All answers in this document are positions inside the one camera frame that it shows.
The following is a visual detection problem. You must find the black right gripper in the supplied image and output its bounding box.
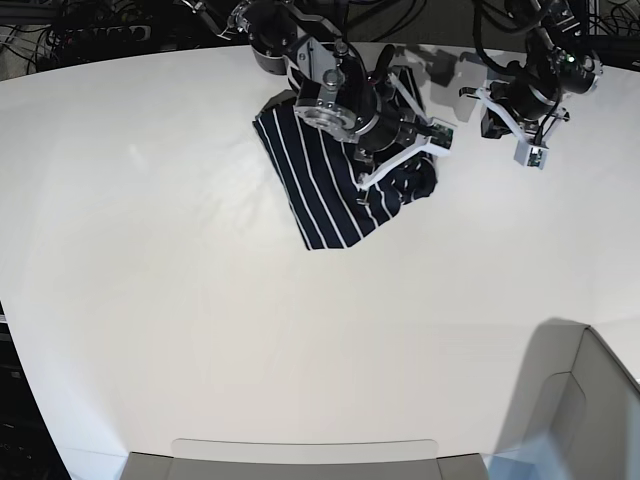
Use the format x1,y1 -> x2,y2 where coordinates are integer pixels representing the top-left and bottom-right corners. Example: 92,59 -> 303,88
353,45 -> 435,165

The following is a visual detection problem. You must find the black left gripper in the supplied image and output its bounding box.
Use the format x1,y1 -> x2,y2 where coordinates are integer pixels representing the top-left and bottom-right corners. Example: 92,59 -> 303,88
488,75 -> 562,120

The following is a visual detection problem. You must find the navy white striped T-shirt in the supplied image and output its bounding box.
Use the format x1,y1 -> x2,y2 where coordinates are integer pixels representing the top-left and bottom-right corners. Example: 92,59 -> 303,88
253,90 -> 438,250

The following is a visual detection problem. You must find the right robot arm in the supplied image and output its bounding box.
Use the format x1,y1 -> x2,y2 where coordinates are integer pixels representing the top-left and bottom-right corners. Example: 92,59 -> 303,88
228,1 -> 434,163

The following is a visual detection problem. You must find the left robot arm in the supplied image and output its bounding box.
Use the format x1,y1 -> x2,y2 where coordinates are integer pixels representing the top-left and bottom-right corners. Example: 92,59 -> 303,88
472,1 -> 602,145

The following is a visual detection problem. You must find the black power strip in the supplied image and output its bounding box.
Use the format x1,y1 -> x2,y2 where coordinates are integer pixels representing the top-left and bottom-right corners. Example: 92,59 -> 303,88
65,25 -> 152,43

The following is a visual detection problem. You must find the white bin right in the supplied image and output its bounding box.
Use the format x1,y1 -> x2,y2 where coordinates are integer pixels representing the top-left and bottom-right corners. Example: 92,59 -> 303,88
488,319 -> 639,479

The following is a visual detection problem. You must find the white bin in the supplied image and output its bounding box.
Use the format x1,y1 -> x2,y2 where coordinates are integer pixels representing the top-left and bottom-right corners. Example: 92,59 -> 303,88
488,319 -> 639,479
121,438 -> 489,479

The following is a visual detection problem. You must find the white bin front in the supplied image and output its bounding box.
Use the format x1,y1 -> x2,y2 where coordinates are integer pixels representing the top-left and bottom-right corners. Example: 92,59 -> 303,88
121,438 -> 489,479

